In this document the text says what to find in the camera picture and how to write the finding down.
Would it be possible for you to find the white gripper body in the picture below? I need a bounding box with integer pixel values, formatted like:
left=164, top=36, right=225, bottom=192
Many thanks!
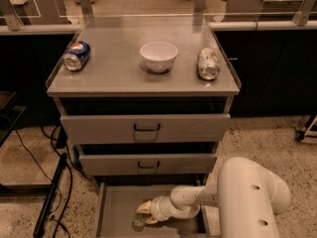
left=150, top=195, right=200, bottom=222

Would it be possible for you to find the clear plastic water bottle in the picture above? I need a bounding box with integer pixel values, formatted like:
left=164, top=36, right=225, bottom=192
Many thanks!
left=132, top=213, right=149, bottom=232

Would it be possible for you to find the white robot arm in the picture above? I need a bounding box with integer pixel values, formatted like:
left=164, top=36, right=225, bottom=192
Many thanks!
left=132, top=158, right=291, bottom=238

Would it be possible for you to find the grey bottom drawer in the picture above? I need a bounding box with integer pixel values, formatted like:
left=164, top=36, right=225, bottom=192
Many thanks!
left=93, top=175, right=211, bottom=238

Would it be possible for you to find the grey drawer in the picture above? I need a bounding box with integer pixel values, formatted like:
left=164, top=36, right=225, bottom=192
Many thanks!
left=79, top=142, right=216, bottom=176
left=60, top=97, right=230, bottom=145
left=93, top=175, right=211, bottom=238

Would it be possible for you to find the grey middle drawer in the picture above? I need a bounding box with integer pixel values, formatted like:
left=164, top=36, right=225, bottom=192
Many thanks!
left=79, top=142, right=216, bottom=176

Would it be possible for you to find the grey top drawer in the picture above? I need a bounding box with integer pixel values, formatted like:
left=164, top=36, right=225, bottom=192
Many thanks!
left=60, top=97, right=230, bottom=145

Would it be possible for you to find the grey drawer cabinet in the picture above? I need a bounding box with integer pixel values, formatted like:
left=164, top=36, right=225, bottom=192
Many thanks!
left=45, top=15, right=242, bottom=238

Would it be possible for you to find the black bar on floor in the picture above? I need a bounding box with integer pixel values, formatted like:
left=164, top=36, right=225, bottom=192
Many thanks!
left=33, top=153, right=66, bottom=238

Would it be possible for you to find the white bowl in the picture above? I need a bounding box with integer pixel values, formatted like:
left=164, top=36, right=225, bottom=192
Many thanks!
left=140, top=42, right=178, bottom=73

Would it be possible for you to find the wheeled cart base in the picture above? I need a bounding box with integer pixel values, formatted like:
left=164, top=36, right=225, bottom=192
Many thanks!
left=295, top=114, right=317, bottom=142

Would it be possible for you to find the dark side table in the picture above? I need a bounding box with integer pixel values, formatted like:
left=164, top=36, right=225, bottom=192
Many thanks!
left=0, top=91, right=26, bottom=147

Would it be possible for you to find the blue pepsi can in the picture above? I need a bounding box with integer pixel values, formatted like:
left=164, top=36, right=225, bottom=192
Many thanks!
left=62, top=41, right=90, bottom=71

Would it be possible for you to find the clear acrylic barrier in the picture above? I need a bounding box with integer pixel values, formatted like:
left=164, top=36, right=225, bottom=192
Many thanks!
left=0, top=0, right=317, bottom=32

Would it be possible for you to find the black floor cable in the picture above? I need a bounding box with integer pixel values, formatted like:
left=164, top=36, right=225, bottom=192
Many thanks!
left=13, top=124, right=92, bottom=238

